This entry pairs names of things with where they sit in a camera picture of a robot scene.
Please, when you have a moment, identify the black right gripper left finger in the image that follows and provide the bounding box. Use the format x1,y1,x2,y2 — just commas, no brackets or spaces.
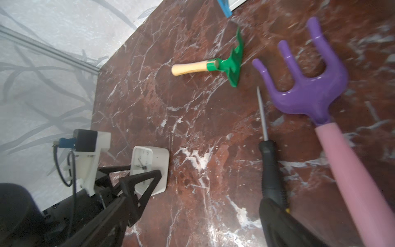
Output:
62,169,162,247

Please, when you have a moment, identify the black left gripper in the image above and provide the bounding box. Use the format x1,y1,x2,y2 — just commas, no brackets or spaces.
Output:
40,165,131,247

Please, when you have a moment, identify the blue white slatted crate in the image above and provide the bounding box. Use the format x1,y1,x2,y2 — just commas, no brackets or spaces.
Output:
217,0,247,18

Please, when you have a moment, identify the green rake wooden handle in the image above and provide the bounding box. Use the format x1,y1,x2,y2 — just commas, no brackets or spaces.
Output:
171,27,244,87

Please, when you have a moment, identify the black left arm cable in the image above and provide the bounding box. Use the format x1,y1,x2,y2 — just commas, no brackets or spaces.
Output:
52,144,78,238

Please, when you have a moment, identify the purple fork pink handle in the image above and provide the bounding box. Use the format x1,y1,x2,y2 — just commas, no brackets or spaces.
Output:
253,17,395,247

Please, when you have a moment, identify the black handled screwdriver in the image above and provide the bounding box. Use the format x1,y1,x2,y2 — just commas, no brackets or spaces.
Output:
257,87,290,213

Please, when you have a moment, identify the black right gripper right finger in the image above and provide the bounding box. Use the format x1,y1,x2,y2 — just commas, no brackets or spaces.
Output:
259,199,326,247

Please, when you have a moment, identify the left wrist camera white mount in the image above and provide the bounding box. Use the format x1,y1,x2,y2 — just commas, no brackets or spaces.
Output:
52,129,112,197

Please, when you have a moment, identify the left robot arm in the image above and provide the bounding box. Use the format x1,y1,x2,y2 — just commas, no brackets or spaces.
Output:
1,172,130,247

